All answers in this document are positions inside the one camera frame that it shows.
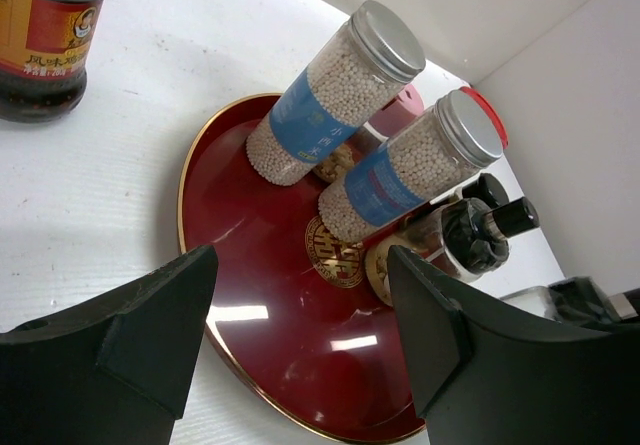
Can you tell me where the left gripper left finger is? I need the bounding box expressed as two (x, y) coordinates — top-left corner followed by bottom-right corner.
(1, 245), (218, 444)

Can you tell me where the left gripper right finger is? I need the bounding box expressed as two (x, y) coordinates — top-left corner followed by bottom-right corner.
(388, 246), (639, 444)

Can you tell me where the black cap grinder bottle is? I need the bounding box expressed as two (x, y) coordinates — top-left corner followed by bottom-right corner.
(501, 277), (639, 327)
(363, 195), (541, 307)

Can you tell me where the black cap brown spice bottle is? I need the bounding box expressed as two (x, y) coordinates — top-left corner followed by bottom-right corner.
(441, 173), (509, 208)

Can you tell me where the white lid spice jar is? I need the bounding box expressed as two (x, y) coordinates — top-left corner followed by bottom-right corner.
(318, 89), (503, 244)

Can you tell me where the red lid sauce jar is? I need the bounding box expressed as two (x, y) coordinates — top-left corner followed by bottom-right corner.
(459, 86), (509, 150)
(1, 0), (104, 123)

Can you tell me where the pink cap small jar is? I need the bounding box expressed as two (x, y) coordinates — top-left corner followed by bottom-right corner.
(313, 84), (425, 183)

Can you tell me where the silver lid blue label jar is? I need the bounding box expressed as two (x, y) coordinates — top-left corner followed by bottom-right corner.
(246, 0), (426, 186)

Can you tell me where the red round tray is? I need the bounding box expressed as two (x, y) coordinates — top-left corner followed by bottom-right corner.
(177, 93), (425, 444)

